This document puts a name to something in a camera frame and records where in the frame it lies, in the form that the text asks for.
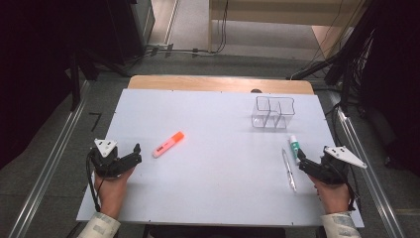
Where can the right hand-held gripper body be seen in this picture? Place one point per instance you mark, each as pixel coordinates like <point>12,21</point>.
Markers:
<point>332,172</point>

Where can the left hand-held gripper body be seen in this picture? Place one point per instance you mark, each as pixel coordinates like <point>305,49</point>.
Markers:
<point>105,163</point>

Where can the green and white correction pen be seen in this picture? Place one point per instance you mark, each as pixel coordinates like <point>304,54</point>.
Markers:
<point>294,145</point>

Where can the clear pen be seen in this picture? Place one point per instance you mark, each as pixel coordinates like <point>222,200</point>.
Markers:
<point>289,170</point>

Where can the orange highlighter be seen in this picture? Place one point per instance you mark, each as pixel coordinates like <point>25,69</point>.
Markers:
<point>168,144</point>

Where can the clear plastic pen holder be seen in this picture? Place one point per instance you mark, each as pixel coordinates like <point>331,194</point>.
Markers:
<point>272,114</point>

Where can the person's right hand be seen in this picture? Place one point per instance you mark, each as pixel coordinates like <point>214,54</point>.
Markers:
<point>333,198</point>

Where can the person's left hand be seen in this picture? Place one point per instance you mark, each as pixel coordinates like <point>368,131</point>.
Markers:
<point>112,193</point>

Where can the black tripod stand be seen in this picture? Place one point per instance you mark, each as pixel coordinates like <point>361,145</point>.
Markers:
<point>76,79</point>

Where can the wooden table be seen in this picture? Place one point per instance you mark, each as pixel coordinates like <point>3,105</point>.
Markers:
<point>218,84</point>

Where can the black cabinet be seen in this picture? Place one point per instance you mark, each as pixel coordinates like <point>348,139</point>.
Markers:
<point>132,26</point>

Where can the light wooden bench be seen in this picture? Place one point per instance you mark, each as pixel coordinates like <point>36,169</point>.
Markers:
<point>264,15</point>

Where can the metal floor rail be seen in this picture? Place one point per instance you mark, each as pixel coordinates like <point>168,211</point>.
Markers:
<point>366,172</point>
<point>49,158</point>

